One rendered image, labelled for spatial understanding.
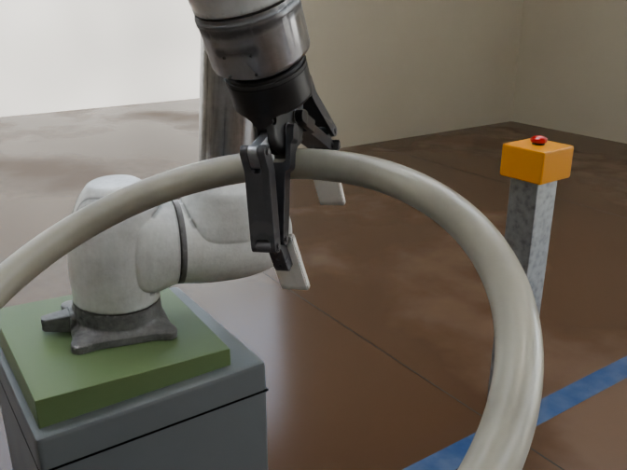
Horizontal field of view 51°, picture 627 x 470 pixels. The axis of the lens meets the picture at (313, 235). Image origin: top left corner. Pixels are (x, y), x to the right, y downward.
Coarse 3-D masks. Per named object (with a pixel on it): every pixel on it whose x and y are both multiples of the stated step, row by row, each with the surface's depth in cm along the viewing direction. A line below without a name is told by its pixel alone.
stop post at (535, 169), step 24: (504, 144) 160; (528, 144) 159; (552, 144) 159; (504, 168) 161; (528, 168) 155; (552, 168) 155; (528, 192) 159; (552, 192) 161; (528, 216) 161; (528, 240) 162; (528, 264) 164
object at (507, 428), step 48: (144, 192) 66; (192, 192) 67; (384, 192) 59; (432, 192) 55; (48, 240) 62; (480, 240) 49; (0, 288) 59; (528, 288) 45; (528, 336) 41; (528, 384) 39; (480, 432) 37; (528, 432) 37
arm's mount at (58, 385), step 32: (0, 320) 120; (32, 320) 121; (192, 320) 125; (32, 352) 111; (64, 352) 112; (96, 352) 113; (128, 352) 113; (160, 352) 114; (192, 352) 115; (224, 352) 117; (32, 384) 103; (64, 384) 104; (96, 384) 104; (128, 384) 107; (160, 384) 111; (64, 416) 103
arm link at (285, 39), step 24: (288, 0) 53; (216, 24) 52; (240, 24) 52; (264, 24) 52; (288, 24) 53; (216, 48) 54; (240, 48) 53; (264, 48) 53; (288, 48) 54; (216, 72) 56; (240, 72) 55; (264, 72) 54
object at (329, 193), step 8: (320, 184) 75; (328, 184) 74; (336, 184) 74; (320, 192) 75; (328, 192) 75; (336, 192) 75; (320, 200) 76; (328, 200) 76; (336, 200) 76; (344, 200) 76
